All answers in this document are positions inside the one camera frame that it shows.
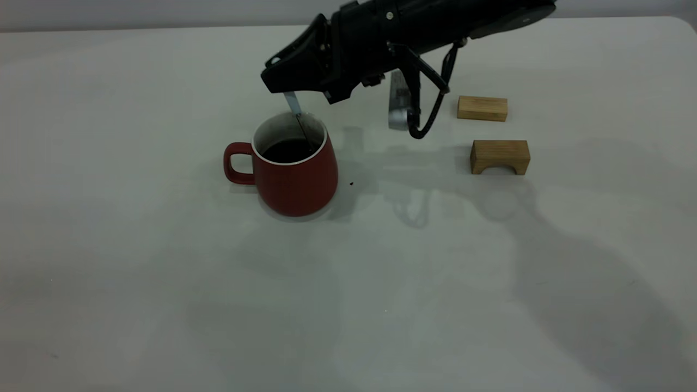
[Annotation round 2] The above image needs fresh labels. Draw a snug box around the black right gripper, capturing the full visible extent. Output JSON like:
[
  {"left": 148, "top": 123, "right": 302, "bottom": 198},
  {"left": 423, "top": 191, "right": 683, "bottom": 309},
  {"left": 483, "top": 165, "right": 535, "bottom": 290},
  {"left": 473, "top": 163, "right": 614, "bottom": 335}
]
[{"left": 260, "top": 0, "right": 470, "bottom": 105}]

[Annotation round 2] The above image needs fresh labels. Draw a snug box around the metal spoon with pale handle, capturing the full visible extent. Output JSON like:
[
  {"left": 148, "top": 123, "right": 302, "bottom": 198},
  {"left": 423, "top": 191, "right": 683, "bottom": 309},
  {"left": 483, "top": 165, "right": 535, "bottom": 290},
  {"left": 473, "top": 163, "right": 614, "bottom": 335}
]
[{"left": 283, "top": 90, "right": 317, "bottom": 154}]

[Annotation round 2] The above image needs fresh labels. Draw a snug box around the dark coffee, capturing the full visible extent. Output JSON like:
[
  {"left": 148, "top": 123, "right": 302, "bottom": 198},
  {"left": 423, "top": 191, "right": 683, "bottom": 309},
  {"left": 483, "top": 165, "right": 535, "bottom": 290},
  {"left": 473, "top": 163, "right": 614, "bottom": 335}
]
[{"left": 262, "top": 138, "right": 319, "bottom": 164}]

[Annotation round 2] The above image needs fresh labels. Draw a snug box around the red ceramic mug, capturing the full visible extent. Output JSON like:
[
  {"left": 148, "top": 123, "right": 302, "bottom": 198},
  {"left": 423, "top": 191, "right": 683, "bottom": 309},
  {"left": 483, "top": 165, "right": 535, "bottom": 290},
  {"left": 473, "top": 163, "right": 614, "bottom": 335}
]
[{"left": 223, "top": 111, "right": 339, "bottom": 218}]

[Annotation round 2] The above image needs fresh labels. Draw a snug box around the flat wooden block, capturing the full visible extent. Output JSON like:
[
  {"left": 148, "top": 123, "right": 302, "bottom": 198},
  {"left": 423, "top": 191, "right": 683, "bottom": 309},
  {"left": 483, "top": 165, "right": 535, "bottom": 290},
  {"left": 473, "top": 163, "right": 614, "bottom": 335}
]
[{"left": 456, "top": 95, "right": 509, "bottom": 123}]

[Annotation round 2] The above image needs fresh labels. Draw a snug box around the arched wooden block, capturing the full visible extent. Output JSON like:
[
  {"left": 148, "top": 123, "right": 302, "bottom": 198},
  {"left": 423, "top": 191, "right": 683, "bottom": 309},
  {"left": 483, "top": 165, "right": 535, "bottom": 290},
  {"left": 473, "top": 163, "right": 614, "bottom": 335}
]
[{"left": 470, "top": 139, "right": 531, "bottom": 176}]

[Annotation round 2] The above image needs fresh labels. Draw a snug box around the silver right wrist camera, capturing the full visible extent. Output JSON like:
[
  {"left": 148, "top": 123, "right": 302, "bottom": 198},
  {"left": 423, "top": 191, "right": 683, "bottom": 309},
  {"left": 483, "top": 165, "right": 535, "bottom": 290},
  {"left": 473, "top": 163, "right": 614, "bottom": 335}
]
[{"left": 388, "top": 69, "right": 413, "bottom": 132}]

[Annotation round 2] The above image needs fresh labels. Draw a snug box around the black right camera cable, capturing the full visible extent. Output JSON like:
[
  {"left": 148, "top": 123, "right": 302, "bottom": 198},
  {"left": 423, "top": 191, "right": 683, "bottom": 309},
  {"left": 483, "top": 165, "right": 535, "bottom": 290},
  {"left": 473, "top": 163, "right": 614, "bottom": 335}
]
[{"left": 389, "top": 39, "right": 468, "bottom": 140}]

